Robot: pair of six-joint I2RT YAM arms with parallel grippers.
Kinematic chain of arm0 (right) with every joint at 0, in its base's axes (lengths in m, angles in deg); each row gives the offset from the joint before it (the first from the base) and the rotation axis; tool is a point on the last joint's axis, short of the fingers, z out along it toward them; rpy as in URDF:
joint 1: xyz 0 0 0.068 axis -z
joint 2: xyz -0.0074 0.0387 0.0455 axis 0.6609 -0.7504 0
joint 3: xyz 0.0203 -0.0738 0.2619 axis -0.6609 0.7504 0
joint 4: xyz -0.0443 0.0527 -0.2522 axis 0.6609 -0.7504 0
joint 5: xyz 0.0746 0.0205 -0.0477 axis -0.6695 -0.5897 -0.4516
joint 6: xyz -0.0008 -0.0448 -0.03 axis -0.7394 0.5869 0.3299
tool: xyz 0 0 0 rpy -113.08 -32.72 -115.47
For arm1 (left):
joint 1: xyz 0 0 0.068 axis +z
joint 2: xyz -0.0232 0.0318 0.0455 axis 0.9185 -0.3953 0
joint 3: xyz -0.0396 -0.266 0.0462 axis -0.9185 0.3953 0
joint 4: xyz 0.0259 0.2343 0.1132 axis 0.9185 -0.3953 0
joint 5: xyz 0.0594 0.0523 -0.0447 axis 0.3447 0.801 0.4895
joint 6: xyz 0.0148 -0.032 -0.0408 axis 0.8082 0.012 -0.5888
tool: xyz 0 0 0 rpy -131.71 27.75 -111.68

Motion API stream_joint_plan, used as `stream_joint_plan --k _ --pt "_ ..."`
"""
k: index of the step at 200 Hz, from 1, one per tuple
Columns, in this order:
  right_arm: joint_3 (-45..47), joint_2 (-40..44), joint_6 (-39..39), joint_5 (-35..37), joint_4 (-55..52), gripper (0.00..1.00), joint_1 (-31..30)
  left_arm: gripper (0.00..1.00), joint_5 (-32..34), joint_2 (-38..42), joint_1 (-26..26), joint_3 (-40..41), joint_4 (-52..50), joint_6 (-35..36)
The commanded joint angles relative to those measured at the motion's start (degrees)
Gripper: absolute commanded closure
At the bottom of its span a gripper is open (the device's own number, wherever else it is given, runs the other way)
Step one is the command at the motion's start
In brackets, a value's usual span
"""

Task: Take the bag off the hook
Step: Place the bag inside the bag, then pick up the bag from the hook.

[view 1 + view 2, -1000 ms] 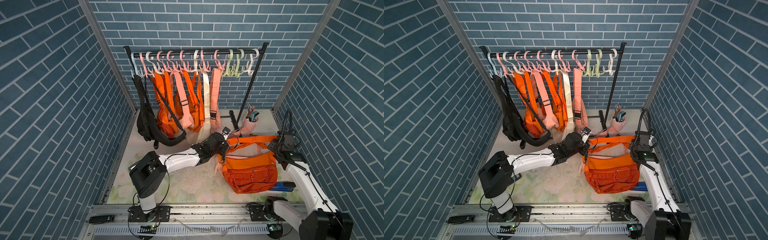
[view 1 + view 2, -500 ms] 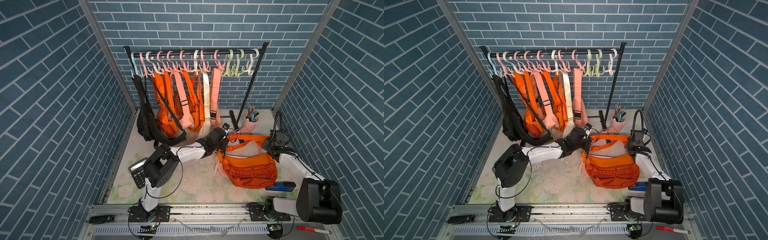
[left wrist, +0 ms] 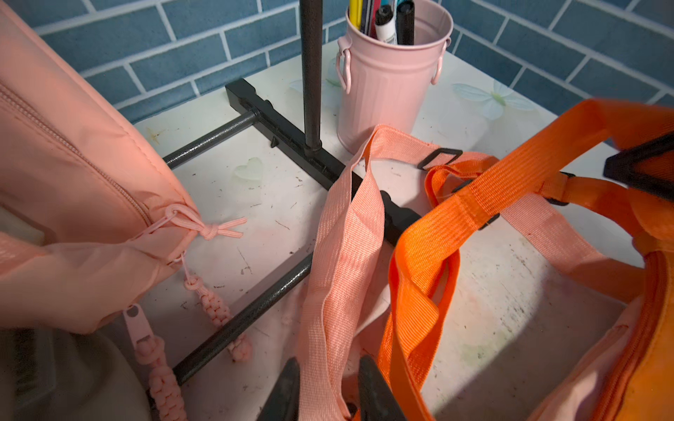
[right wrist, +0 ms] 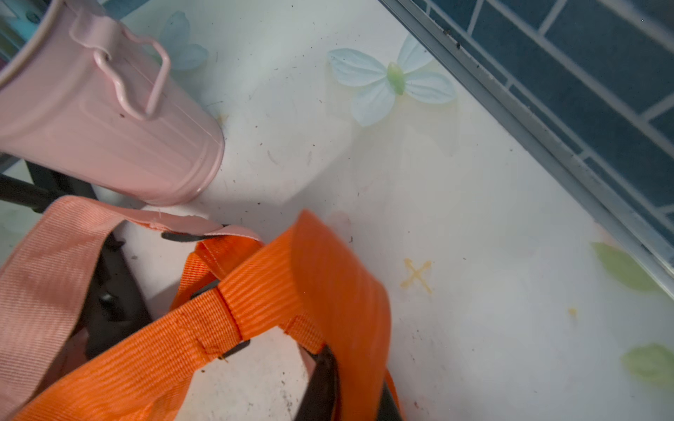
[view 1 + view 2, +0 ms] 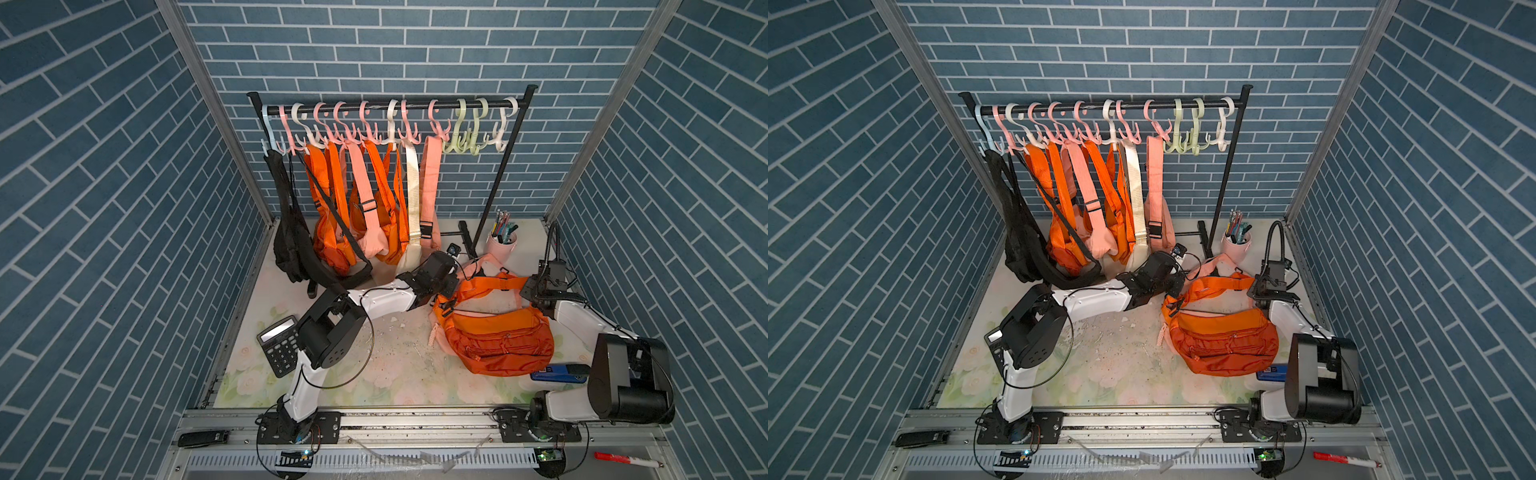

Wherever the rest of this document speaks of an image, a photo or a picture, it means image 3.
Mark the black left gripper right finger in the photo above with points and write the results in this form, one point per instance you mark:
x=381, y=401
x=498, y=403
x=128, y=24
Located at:
x=377, y=402

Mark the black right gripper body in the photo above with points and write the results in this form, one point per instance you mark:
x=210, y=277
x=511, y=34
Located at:
x=648, y=167

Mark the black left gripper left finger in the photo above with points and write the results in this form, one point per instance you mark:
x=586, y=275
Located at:
x=283, y=402

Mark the bright orange crescent bag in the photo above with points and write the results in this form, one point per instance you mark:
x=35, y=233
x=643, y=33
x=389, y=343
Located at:
x=640, y=384

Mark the pink bag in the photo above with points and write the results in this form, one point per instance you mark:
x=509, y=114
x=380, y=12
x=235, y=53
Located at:
x=75, y=169
x=350, y=237

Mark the beige bag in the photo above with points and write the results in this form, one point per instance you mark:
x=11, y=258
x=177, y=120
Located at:
x=55, y=363

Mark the white butterfly sticker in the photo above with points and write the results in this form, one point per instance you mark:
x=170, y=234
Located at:
x=493, y=102

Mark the pink metal pen bucket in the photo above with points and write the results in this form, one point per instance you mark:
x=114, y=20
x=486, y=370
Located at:
x=384, y=84

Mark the black clothes rack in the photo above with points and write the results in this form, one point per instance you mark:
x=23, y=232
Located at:
x=304, y=149

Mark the white marker pen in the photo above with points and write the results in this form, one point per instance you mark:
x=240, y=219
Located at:
x=385, y=26

